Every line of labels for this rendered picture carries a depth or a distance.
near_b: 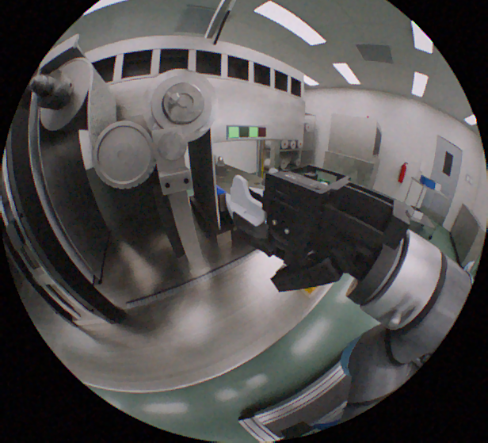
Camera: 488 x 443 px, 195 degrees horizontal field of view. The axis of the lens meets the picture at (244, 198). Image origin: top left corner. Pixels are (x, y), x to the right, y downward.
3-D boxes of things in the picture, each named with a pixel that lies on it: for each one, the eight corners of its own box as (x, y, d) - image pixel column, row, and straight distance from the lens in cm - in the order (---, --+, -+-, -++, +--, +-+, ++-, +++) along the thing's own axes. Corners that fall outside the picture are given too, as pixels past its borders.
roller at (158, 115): (155, 139, 28) (149, 78, 30) (154, 139, 54) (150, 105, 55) (214, 129, 30) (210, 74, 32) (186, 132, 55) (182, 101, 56)
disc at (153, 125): (226, 127, 32) (160, 155, 29) (225, 127, 33) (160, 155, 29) (207, 63, 34) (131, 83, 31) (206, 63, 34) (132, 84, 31)
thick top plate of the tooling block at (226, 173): (239, 223, 37) (239, 202, 34) (195, 180, 70) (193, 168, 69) (281, 204, 46) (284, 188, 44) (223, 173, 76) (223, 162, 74)
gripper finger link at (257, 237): (250, 201, 20) (309, 229, 16) (250, 211, 20) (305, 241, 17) (223, 214, 17) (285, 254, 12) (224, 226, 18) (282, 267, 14)
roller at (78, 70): (40, 141, 40) (45, 78, 45) (81, 135, 61) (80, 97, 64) (88, 115, 33) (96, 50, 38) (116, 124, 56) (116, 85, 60)
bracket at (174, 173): (192, 275, 36) (150, 129, 21) (184, 257, 41) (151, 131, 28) (210, 267, 37) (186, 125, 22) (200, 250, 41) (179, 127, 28)
